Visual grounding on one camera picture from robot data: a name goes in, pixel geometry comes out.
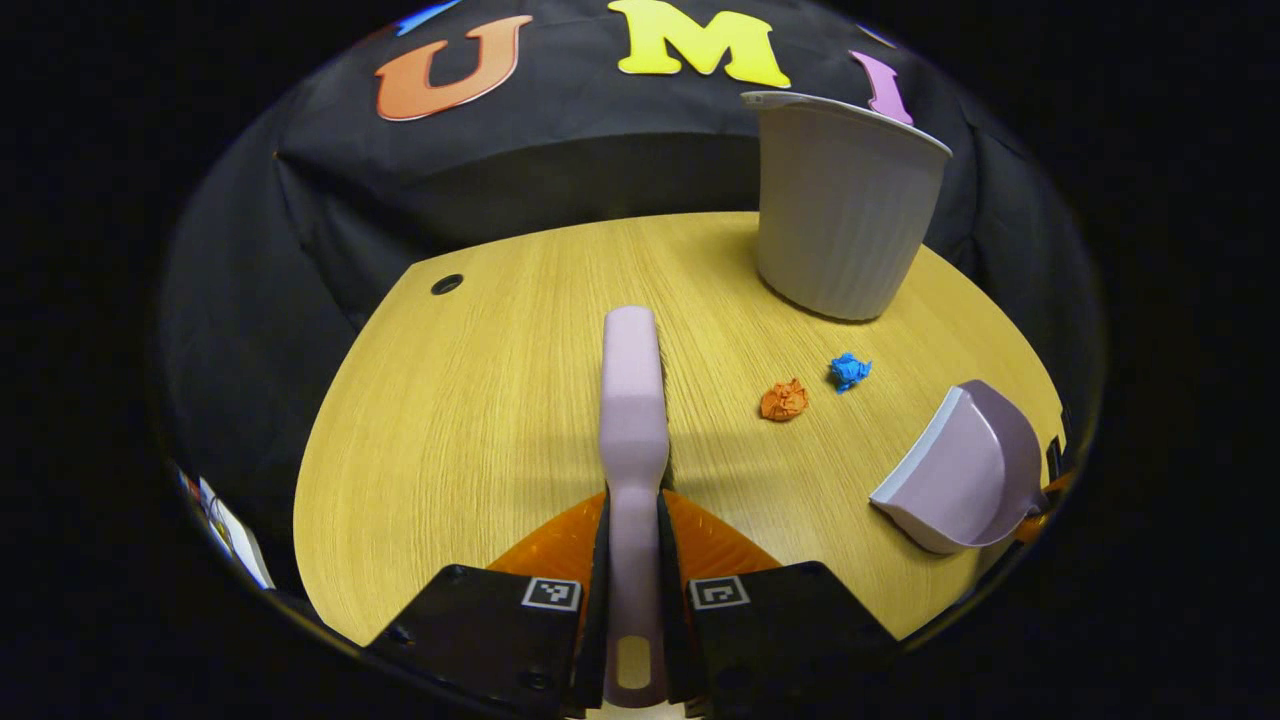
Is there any grey plastic garbage bin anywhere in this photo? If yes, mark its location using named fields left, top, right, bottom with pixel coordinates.
left=742, top=90, right=953, bottom=322

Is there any orange paper ball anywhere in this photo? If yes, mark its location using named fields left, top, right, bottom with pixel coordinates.
left=760, top=378, right=809, bottom=422

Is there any lilac plastic dustpan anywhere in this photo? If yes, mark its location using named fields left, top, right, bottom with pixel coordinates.
left=868, top=379, right=1049, bottom=555

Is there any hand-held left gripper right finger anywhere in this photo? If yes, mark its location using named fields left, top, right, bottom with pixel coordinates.
left=655, top=490, right=901, bottom=719

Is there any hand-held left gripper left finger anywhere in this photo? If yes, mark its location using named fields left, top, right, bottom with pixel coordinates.
left=365, top=490, right=613, bottom=719

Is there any white side table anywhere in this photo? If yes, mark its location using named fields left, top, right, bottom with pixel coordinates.
left=178, top=468, right=276, bottom=591

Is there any wooden desktop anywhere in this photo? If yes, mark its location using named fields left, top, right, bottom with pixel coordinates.
left=293, top=210, right=1066, bottom=646

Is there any small lilac broom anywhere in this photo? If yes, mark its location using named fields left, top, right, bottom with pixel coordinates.
left=598, top=305, right=677, bottom=709

